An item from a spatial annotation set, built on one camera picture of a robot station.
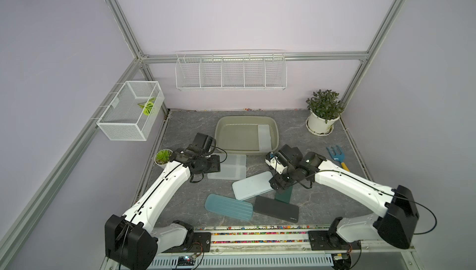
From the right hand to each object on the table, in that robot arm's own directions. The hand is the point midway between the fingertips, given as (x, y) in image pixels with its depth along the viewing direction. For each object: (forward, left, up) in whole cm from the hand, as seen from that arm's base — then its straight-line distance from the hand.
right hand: (278, 177), depth 80 cm
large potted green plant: (+34, -28, +8) cm, 45 cm away
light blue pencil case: (0, +11, -10) cm, 15 cm away
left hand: (+3, +28, +4) cm, 29 cm away
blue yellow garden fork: (+15, -35, -10) cm, 39 cm away
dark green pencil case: (-5, -4, -10) cm, 12 cm away
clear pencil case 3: (+28, +4, -10) cm, 30 cm away
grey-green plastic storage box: (+32, +14, -11) cm, 36 cm away
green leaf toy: (+25, +58, +19) cm, 66 cm away
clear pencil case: (+13, +21, -11) cm, 27 cm away
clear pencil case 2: (+5, +23, -9) cm, 26 cm away
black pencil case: (-11, +1, -10) cm, 15 cm away
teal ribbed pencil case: (-9, +22, -11) cm, 26 cm away
